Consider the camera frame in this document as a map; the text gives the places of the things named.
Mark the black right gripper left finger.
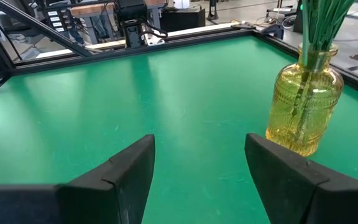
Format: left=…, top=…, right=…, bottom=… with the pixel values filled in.
left=0, top=134, right=156, bottom=224

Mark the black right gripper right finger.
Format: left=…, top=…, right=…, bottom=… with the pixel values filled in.
left=244, top=133, right=358, bottom=224

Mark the red artificial flower bunch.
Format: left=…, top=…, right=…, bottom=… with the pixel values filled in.
left=290, top=0, right=357, bottom=144

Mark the yellow glass vase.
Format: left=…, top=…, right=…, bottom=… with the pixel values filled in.
left=265, top=42, right=345, bottom=157

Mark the green table mat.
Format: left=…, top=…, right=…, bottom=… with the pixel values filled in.
left=0, top=29, right=358, bottom=224

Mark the silver mounting plate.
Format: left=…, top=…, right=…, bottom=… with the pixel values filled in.
left=141, top=30, right=167, bottom=47

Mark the black labelled drawer unit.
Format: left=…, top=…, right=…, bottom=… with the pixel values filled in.
left=44, top=7, right=71, bottom=35

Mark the black box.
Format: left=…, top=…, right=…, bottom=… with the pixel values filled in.
left=160, top=6, right=206, bottom=32

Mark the black metal table frame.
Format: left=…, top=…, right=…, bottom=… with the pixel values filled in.
left=0, top=0, right=358, bottom=103

